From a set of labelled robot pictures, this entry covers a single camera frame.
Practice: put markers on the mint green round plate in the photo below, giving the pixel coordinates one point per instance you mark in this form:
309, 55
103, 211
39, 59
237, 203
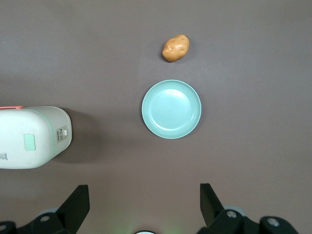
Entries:
171, 109

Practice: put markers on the brown table cover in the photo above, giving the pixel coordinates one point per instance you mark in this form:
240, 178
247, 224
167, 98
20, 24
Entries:
243, 122

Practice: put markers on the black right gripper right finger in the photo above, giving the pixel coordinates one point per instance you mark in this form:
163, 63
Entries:
212, 209

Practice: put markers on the brown toy potato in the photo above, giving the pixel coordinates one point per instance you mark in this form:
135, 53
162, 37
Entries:
175, 48

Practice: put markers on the white rice cooker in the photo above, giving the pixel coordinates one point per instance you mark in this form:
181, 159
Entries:
24, 126

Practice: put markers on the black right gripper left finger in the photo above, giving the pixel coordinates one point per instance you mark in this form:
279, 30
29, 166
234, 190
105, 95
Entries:
73, 209

